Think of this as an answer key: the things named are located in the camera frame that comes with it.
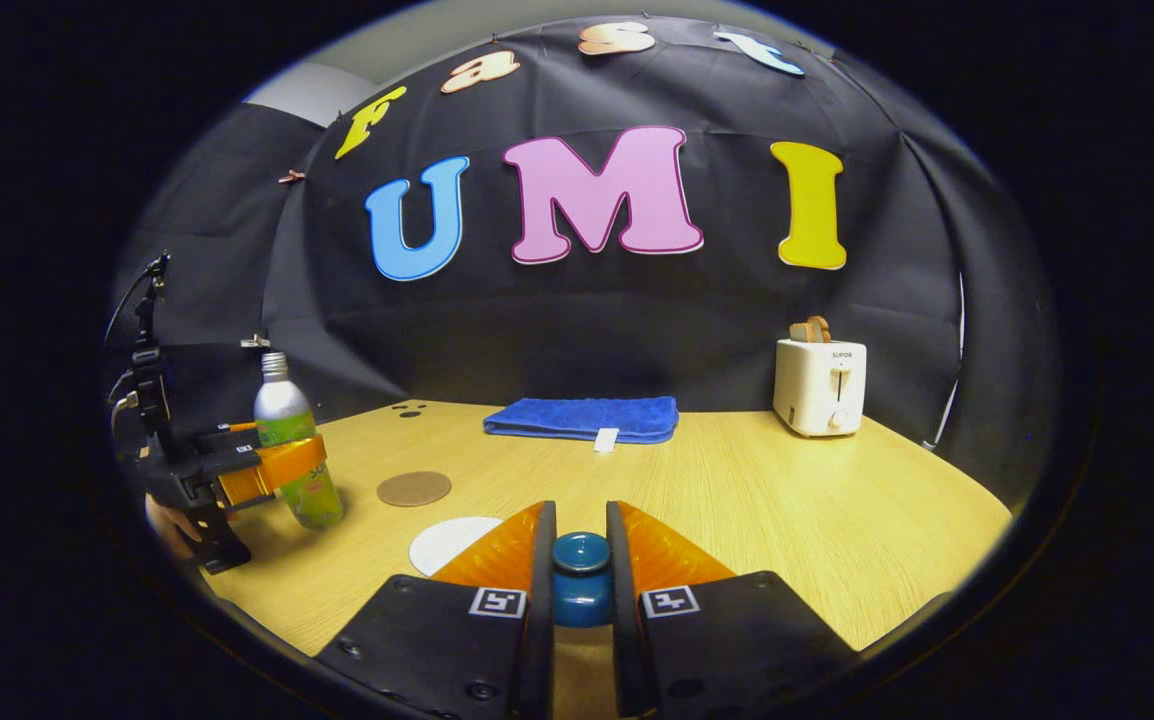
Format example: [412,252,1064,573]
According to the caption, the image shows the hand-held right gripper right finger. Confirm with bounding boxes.
[605,500,858,720]

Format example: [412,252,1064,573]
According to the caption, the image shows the folded blue towel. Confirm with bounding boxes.
[483,396,680,453]

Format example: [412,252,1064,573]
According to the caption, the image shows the green label metal water bottle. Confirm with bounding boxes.
[254,352,345,531]

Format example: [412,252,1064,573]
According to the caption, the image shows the round cork coaster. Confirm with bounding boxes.
[377,471,453,508]

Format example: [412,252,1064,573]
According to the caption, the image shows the black backdrop cloth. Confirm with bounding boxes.
[112,15,1058,501]

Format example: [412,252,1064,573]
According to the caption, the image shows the blue teacup lid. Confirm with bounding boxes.
[550,532,615,629]

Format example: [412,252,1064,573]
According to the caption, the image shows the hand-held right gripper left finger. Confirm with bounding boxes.
[315,500,558,720]

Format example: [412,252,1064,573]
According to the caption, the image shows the white toaster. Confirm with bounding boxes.
[773,338,868,438]

